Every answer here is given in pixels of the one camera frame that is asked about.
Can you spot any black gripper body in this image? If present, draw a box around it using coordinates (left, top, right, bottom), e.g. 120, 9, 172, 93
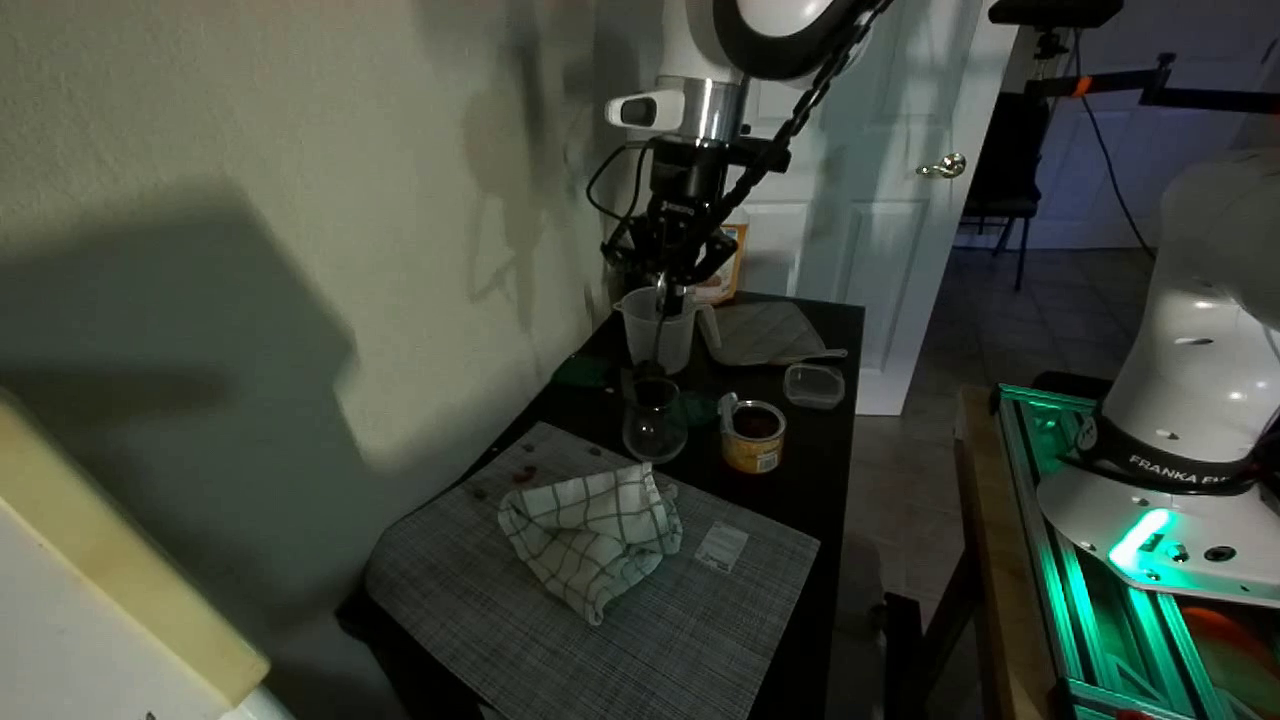
602, 141, 790, 285

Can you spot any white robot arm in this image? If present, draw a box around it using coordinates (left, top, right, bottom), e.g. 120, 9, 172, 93
602, 0, 1280, 603

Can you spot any clear plastic measuring cup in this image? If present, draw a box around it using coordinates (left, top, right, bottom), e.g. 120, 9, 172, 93
614, 290, 697, 377

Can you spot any clear glass cup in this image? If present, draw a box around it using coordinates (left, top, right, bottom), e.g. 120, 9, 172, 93
620, 377, 686, 464

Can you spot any orange snack bag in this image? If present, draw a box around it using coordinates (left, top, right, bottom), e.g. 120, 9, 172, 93
707, 225, 748, 305

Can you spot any small clear plastic container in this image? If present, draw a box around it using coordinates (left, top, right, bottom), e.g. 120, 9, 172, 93
784, 364, 847, 411

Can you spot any black table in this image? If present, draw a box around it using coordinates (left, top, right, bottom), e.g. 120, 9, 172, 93
341, 321, 852, 720

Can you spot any white door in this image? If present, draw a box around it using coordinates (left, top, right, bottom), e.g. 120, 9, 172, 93
732, 0, 1015, 415

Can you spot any small white packet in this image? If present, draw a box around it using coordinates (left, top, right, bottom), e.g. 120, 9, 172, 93
697, 526, 748, 574

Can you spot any checkered dish towel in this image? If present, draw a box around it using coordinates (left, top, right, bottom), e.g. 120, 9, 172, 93
497, 464, 685, 627

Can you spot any black tripod stand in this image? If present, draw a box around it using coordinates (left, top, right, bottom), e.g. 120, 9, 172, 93
964, 0, 1122, 259

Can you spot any grey woven placemat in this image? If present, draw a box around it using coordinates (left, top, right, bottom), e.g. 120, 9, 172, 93
366, 426, 815, 720

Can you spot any wooden board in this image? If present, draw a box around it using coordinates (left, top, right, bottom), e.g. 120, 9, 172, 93
0, 398, 290, 720

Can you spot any silver door handle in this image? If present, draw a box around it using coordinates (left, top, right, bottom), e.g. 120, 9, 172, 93
915, 154, 968, 182

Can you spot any green robot base frame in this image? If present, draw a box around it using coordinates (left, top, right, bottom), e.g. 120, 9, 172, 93
994, 384, 1280, 720

